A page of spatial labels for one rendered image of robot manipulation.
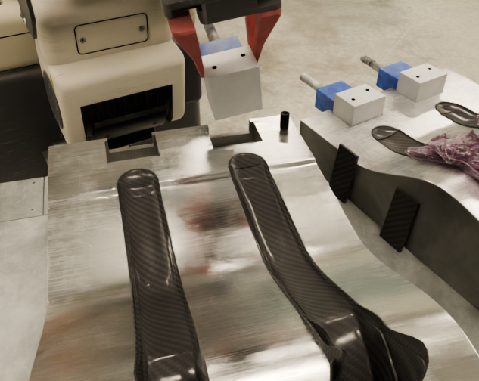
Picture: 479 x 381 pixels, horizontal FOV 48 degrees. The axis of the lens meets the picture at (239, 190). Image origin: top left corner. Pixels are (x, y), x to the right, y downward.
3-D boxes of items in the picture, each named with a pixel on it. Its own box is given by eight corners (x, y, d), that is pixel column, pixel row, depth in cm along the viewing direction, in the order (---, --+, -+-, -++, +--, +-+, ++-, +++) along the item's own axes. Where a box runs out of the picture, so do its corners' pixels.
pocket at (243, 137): (206, 152, 61) (204, 124, 58) (250, 145, 62) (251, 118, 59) (214, 176, 57) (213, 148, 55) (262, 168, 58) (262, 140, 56)
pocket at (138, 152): (109, 165, 59) (104, 137, 56) (157, 159, 60) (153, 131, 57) (112, 192, 55) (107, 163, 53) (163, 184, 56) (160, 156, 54)
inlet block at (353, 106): (286, 97, 75) (289, 62, 71) (315, 88, 77) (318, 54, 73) (348, 144, 66) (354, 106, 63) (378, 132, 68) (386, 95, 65)
